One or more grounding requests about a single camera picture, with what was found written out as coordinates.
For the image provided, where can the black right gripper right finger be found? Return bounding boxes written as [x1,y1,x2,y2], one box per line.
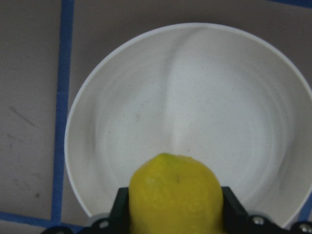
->
[221,187,312,234]

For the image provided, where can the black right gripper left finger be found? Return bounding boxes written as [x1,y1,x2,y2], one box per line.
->
[84,187,130,234]

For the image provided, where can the yellow lemon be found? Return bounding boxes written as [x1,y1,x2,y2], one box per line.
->
[129,154,225,234]

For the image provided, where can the cream ceramic bowl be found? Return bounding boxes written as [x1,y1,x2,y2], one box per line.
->
[64,23,312,227]

